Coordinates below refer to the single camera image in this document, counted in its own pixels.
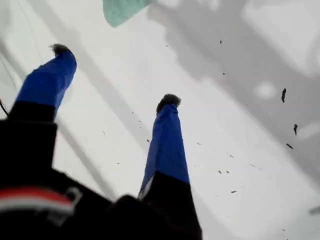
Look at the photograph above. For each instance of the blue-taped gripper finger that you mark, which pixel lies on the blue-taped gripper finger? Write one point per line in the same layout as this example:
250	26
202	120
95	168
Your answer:
47	85
167	150

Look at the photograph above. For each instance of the pale green T-shirt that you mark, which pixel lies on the pale green T-shirt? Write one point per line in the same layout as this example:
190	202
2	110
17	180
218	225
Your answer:
120	12

